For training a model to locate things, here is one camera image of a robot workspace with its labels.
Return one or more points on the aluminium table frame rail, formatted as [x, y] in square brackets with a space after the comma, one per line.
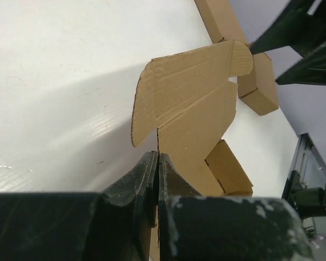
[309, 163]

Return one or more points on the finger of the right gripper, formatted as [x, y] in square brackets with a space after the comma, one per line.
[294, 27]
[310, 70]

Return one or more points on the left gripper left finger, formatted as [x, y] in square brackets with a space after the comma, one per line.
[113, 224]

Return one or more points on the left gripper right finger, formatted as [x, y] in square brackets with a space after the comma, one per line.
[197, 227]

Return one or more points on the cardboard box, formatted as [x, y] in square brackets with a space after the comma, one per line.
[220, 21]
[258, 89]
[189, 100]

